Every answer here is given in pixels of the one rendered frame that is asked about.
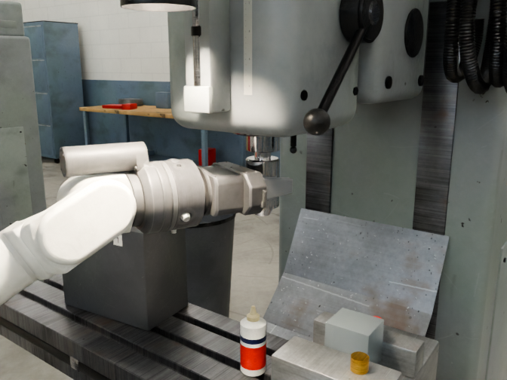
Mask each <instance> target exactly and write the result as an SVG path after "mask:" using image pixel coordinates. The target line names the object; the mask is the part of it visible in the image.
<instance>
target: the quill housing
mask: <svg viewBox="0 0 507 380"><path fill-rule="evenodd" d="M340 3H341V0H229V45H230V110H229V111H227V112H215V113H210V114H208V113H198V112H185V110H184V86H186V53H185V29H184V11H168V12H167V24H168V44H169V64H170V85H171V111H172V115H173V117H174V119H175V121H176V122H177V123H178V124H180V125H181V126H183V127H186V128H190V129H198V130H212V131H221V132H229V133H243V134H251V135H259V136H273V137H288V136H295V135H300V134H304V133H308V132H307V131H306V129H305V128H304V126H303V119H304V117H305V115H306V113H307V112H308V111H310V110H311V109H317V108H318V106H319V104H320V102H321V100H322V98H323V96H324V94H325V92H326V90H327V88H328V86H329V84H330V82H331V80H332V78H333V76H334V74H335V72H336V70H337V68H338V65H339V64H340V61H341V59H342V58H343V55H344V53H345V52H346V49H347V47H348V46H349V43H350V42H348V41H347V39H346V38H345V36H344V35H343V33H342V30H341V27H340ZM358 58H359V48H358V50H357V52H356V54H355V56H354V58H353V60H352V63H351V65H350V67H349V69H348V71H347V73H346V75H345V77H344V79H343V82H342V84H341V85H340V88H339V90H338V91H337V93H336V96H335V98H334V100H333V102H332V104H331V106H330V108H329V110H328V112H327V113H328V115H329V116H330V127H329V129H331V128H335V127H341V126H343V125H344V124H347V123H349V122H350V121H351V120H352V118H353V117H354V115H355V111H356V106H357V94H358Z"/></svg>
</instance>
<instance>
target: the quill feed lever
mask: <svg viewBox="0 0 507 380"><path fill-rule="evenodd" d="M383 15H384V8H383V0H341V3H340V27H341V30H342V33H343V35H344V36H345V38H346V39H347V41H348V42H350V43H349V46H348V47H347V49H346V52H345V53H344V55H343V58H342V59H341V61H340V64H339V65H338V68H337V70H336V72H335V74H334V76H333V78H332V80H331V82H330V84H329V86H328V88H327V90H326V92H325V94H324V96H323V98H322V100H321V102H320V104H319V106H318V108H317V109H311V110H310V111H308V112H307V113H306V115H305V117H304V119H303V126H304V128H305V129H306V131H307V132H308V133H310V134H311V135H313V136H320V135H322V134H324V133H326V132H327V131H328V129H329V127H330V116H329V115H328V113H327V112H328V110H329V108H330V106H331V104H332V102H333V100H334V98H335V96H336V93H337V91H338V90H339V88H340V85H341V84H342V82H343V79H344V77H345V75H346V73H347V71H348V69H349V67H350V65H351V63H352V60H353V58H354V56H355V54H356V52H357V50H358V48H359V46H360V44H362V43H371V42H373V41H374V40H375V39H376V37H377V36H378V35H379V33H380V31H381V28H382V25H383Z"/></svg>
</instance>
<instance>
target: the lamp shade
mask: <svg viewBox="0 0 507 380"><path fill-rule="evenodd" d="M120 7H121V8H124V9H129V10H135V11H191V10H195V9H196V8H197V0H120Z"/></svg>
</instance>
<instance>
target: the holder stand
mask: <svg viewBox="0 0 507 380"><path fill-rule="evenodd" d="M176 232H177V233H175V234H171V231H161V232H156V233H151V234H144V233H142V232H141V231H140V230H138V229H137V228H136V227H135V226H134V227H131V232H128V233H122V234H120V235H119V236H118V237H117V238H115V239H114V240H113V241H111V242H109V243H108V244H107V245H106V246H104V247H103V248H101V249H100V250H98V251H97V252H95V254H93V255H92V256H90V257H89V258H87V259H86V260H84V261H83V262H82V263H80V264H79V265H77V266H76V267H74V268H73V269H72V270H71V271H69V272H67V273H65V274H62V275H63V290H64V298H65V303H66V304H67V305H71V306H73V307H76V308H80V309H82V310H85V311H89V312H91V313H94V314H98V315H100V316H103V317H107V318H109V319H112V320H117V321H119V322H122V323H126V324H128V325H131V326H135V327H137V328H140V329H144V330H146V331H149V330H151V329H152V328H154V327H155V326H157V325H159V324H160V323H162V322H163V321H165V320H167V319H168V318H169V317H171V316H172V315H174V314H176V313H177V312H178V311H180V310H182V309H183V308H185V307H186V306H187V305H188V292H187V269H186V229H185V228H181V229H177V230H176Z"/></svg>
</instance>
